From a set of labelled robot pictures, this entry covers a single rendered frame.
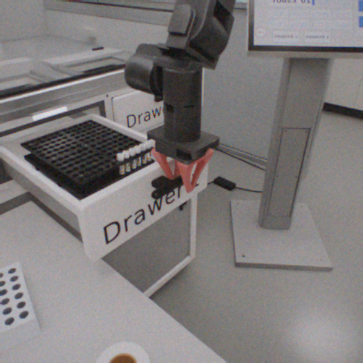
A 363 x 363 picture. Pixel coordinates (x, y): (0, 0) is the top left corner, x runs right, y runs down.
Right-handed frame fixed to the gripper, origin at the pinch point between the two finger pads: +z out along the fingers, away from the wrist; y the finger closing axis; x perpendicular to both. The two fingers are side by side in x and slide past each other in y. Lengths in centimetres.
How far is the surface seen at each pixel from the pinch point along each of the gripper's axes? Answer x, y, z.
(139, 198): 6.9, 3.4, 1.1
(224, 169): -136, 79, 88
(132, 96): -19.8, 35.1, -3.0
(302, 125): -99, 18, 26
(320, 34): -92, 15, -12
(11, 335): 31.0, 3.9, 11.5
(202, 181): -10.1, 3.2, 5.6
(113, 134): -4.2, 24.1, -0.4
